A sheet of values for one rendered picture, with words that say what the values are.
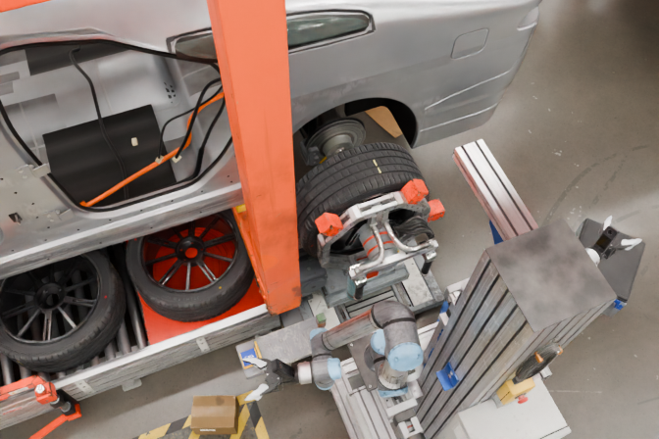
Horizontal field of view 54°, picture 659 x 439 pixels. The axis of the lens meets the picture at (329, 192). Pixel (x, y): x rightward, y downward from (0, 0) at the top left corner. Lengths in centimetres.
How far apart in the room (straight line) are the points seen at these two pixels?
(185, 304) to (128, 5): 154
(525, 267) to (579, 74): 345
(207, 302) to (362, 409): 96
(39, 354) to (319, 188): 155
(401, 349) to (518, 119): 277
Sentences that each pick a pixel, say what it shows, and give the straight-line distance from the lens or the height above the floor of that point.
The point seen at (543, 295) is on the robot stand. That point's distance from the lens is 175.
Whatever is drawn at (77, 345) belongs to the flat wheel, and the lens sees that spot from 341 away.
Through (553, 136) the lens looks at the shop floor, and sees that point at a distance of 468.
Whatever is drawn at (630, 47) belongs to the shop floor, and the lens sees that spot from 545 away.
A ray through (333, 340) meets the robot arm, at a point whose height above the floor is 121.
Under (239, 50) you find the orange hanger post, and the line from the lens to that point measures 165.
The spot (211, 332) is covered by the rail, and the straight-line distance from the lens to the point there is 339.
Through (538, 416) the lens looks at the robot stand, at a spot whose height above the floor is 123.
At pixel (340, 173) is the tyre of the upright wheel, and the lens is 284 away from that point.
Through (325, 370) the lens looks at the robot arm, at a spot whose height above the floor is 125.
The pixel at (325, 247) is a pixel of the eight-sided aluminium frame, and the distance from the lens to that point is 291.
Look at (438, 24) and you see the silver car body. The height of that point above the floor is 163.
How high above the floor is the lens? 356
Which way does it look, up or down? 59 degrees down
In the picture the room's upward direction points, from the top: 2 degrees clockwise
